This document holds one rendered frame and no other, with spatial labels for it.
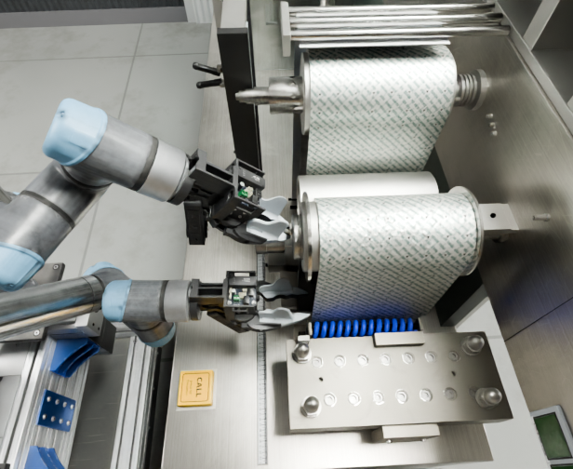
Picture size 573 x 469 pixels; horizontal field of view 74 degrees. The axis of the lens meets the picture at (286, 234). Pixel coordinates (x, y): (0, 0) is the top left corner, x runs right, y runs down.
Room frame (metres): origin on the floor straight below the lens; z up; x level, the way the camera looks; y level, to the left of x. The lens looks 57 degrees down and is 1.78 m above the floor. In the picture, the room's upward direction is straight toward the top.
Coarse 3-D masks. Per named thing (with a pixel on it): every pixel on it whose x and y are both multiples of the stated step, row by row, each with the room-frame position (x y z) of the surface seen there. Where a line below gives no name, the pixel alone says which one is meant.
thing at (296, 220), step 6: (294, 216) 0.36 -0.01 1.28; (300, 216) 0.36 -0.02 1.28; (294, 222) 0.34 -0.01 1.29; (300, 222) 0.34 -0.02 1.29; (294, 228) 0.33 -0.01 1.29; (300, 228) 0.33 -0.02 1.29; (294, 234) 0.32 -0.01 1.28; (300, 234) 0.32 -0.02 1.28; (294, 240) 0.31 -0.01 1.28; (300, 240) 0.31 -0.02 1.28; (294, 246) 0.31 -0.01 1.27; (300, 246) 0.31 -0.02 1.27; (294, 252) 0.30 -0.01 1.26; (300, 252) 0.30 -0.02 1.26; (294, 258) 0.30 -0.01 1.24; (300, 258) 0.30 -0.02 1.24
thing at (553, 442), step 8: (544, 416) 0.08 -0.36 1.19; (552, 416) 0.08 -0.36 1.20; (544, 424) 0.07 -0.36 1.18; (552, 424) 0.07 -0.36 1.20; (544, 432) 0.06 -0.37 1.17; (552, 432) 0.06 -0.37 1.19; (560, 432) 0.06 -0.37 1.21; (544, 440) 0.05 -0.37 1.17; (552, 440) 0.05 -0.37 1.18; (560, 440) 0.05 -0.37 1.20; (552, 448) 0.04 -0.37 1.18; (560, 448) 0.04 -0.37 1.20; (552, 456) 0.03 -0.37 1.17; (560, 456) 0.03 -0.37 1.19; (568, 456) 0.03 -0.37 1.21
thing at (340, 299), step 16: (320, 288) 0.28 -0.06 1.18; (336, 288) 0.28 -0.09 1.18; (352, 288) 0.28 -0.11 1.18; (368, 288) 0.28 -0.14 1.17; (384, 288) 0.28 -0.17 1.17; (400, 288) 0.28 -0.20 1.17; (416, 288) 0.28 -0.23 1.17; (432, 288) 0.28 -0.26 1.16; (320, 304) 0.28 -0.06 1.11; (336, 304) 0.28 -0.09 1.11; (352, 304) 0.28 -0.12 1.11; (368, 304) 0.28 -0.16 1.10; (384, 304) 0.28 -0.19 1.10; (400, 304) 0.28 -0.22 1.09; (416, 304) 0.28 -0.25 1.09; (432, 304) 0.29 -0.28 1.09
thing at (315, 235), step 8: (304, 208) 0.35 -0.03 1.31; (312, 208) 0.35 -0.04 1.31; (304, 216) 0.34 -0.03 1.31; (312, 216) 0.34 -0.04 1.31; (304, 224) 0.32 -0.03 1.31; (312, 224) 0.32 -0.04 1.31; (304, 232) 0.31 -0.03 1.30; (312, 232) 0.31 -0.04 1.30; (304, 240) 0.30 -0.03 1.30; (312, 240) 0.30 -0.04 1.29; (304, 248) 0.29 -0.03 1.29; (304, 256) 0.29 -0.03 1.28; (304, 264) 0.28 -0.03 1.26; (312, 264) 0.28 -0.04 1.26
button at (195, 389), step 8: (184, 376) 0.19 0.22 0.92; (192, 376) 0.19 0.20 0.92; (200, 376) 0.19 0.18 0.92; (208, 376) 0.19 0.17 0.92; (184, 384) 0.17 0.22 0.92; (192, 384) 0.17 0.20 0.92; (200, 384) 0.17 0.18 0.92; (208, 384) 0.17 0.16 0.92; (184, 392) 0.16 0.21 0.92; (192, 392) 0.16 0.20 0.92; (200, 392) 0.16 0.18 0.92; (208, 392) 0.16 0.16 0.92; (184, 400) 0.14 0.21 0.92; (192, 400) 0.14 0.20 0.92; (200, 400) 0.14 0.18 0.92; (208, 400) 0.14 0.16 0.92
